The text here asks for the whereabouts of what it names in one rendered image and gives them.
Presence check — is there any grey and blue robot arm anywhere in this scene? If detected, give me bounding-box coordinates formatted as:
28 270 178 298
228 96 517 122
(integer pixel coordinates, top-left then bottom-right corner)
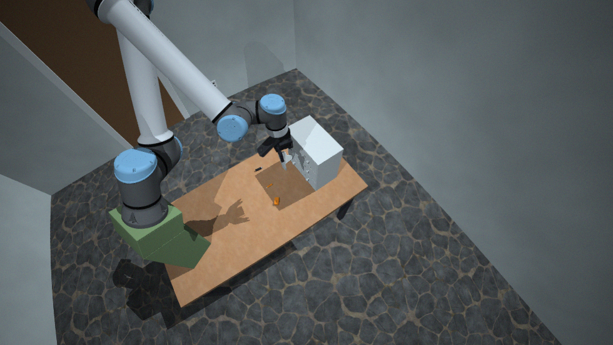
85 0 288 229

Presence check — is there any grey drawer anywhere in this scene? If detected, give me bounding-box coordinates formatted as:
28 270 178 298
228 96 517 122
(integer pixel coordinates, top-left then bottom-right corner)
301 158 317 182
291 136 301 155
302 168 316 190
289 148 301 164
301 147 317 173
291 156 301 172

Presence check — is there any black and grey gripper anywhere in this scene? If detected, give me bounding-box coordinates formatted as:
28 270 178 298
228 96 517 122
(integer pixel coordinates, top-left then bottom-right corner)
274 127 293 170

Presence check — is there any white chest of drawers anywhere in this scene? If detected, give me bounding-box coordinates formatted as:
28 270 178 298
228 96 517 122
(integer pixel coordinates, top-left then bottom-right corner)
289 115 343 191

